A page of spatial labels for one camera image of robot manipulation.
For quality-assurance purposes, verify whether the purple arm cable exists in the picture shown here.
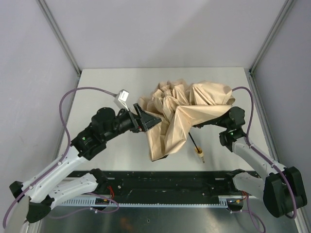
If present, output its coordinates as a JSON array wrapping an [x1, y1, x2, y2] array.
[[2, 86, 117, 228], [230, 86, 298, 231]]

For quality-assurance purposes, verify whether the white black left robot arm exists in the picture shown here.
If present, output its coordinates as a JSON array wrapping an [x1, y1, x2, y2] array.
[[10, 103, 161, 223]]

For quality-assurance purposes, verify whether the aluminium corner frame post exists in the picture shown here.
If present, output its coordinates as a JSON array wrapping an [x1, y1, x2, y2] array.
[[249, 0, 297, 76]]

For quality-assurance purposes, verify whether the grey slotted cable duct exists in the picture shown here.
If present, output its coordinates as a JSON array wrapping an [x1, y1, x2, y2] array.
[[59, 196, 228, 208]]

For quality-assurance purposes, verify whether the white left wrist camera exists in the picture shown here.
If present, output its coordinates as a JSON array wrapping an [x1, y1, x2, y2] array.
[[114, 89, 129, 111]]

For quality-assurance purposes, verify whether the aluminium left corner post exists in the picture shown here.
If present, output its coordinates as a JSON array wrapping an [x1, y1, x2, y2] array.
[[36, 0, 82, 77]]

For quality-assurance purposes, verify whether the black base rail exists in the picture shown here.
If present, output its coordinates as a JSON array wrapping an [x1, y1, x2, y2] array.
[[68, 169, 258, 204]]

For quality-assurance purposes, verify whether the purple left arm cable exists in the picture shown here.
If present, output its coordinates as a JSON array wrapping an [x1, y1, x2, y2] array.
[[2, 86, 117, 228]]

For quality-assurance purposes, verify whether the aluminium right side rail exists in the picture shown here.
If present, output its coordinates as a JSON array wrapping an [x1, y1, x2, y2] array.
[[244, 69, 279, 161]]

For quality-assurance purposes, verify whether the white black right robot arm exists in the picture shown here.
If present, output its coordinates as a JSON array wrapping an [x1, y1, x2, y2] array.
[[196, 107, 308, 217]]

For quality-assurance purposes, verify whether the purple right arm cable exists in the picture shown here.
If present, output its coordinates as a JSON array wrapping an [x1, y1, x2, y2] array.
[[230, 86, 298, 231]]

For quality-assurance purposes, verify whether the beige folding umbrella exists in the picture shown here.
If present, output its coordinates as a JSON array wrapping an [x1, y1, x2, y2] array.
[[138, 80, 235, 161]]

